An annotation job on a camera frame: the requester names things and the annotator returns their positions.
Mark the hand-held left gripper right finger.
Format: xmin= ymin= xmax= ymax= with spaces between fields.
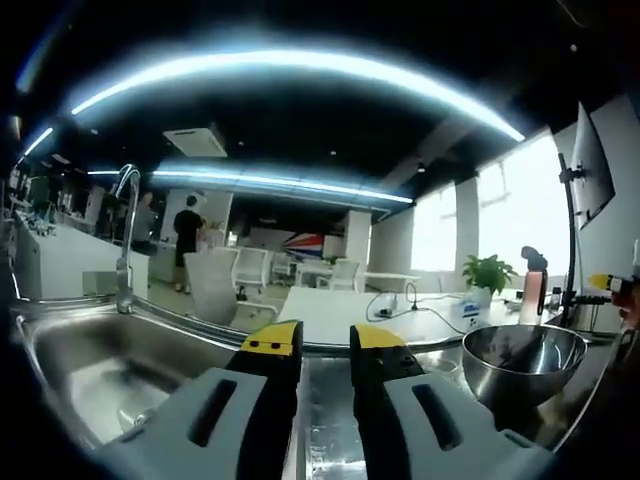
xmin=348 ymin=323 xmax=559 ymax=480

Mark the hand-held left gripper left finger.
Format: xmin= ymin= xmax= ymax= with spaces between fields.
xmin=102 ymin=319 xmax=305 ymax=480

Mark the stainless steel bowl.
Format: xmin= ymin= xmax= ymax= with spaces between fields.
xmin=460 ymin=323 xmax=589 ymax=409

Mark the stainless steel sink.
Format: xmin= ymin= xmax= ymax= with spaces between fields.
xmin=10 ymin=295 xmax=301 ymax=451

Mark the pink water bottle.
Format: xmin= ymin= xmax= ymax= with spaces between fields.
xmin=518 ymin=245 xmax=550 ymax=325

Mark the white office desk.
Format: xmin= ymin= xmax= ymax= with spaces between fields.
xmin=277 ymin=287 xmax=566 ymax=347

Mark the computer monitor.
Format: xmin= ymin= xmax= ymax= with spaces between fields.
xmin=569 ymin=101 xmax=616 ymax=231

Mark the potted green plant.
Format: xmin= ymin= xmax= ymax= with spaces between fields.
xmin=460 ymin=253 xmax=520 ymax=307

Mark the white blue box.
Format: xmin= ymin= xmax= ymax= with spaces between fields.
xmin=457 ymin=294 xmax=485 ymax=332

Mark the white mesh office chair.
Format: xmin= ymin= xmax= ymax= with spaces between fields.
xmin=315 ymin=258 xmax=361 ymax=292
xmin=232 ymin=247 xmax=274 ymax=301
xmin=182 ymin=248 xmax=279 ymax=326

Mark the chrome gooseneck faucet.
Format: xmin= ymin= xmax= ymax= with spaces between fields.
xmin=114 ymin=163 xmax=142 ymax=315

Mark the white partition counter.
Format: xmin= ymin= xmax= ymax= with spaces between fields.
xmin=13 ymin=209 xmax=151 ymax=301

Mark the long ceiling light strip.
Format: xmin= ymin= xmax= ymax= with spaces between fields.
xmin=69 ymin=49 xmax=526 ymax=144
xmin=87 ymin=168 xmax=415 ymax=204

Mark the ceiling air conditioner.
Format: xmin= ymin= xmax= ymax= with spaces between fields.
xmin=162 ymin=125 xmax=227 ymax=159

